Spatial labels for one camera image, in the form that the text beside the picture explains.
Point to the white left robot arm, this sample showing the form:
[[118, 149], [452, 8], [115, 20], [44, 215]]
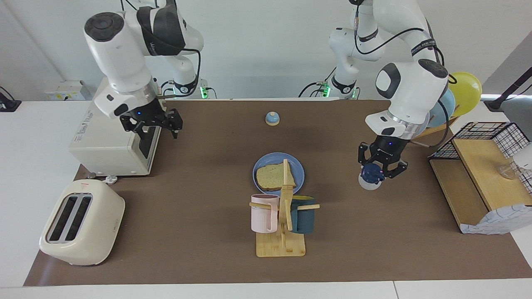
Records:
[[411, 83]]

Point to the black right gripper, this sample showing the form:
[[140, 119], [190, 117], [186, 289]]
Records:
[[145, 114]]

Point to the cream two-slot toaster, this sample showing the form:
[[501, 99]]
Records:
[[91, 232]]

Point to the wooden plate rack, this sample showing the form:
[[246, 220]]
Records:
[[444, 124]]

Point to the pink mug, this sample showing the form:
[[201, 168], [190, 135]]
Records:
[[262, 216]]

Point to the toasted bread slice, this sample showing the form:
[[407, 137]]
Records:
[[272, 178]]

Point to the brown table mat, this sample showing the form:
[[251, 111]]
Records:
[[187, 249]]

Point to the yellow plate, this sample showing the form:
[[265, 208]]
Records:
[[467, 91]]

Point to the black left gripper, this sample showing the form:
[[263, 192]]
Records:
[[388, 149]]

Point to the wooden mug tree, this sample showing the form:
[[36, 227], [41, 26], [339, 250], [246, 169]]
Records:
[[280, 249]]

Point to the white power box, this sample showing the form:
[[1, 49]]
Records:
[[62, 91]]

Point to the clear glass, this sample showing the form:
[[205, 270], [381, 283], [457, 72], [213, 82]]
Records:
[[509, 171]]

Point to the wooden box with mesh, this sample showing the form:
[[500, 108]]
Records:
[[494, 220]]

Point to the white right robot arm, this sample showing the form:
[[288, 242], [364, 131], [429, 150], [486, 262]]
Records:
[[120, 54]]

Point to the periwinkle blue plate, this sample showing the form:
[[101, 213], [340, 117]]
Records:
[[266, 160]]

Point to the white toaster oven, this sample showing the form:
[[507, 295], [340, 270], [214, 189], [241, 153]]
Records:
[[108, 145]]

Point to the light blue plate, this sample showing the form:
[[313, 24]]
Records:
[[444, 108]]

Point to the black desk object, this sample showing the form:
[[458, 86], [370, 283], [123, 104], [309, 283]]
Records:
[[8, 104]]

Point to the translucent seasoning bottle blue cap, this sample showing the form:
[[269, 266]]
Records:
[[372, 174]]

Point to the dark teal mug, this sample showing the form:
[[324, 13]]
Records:
[[305, 220]]

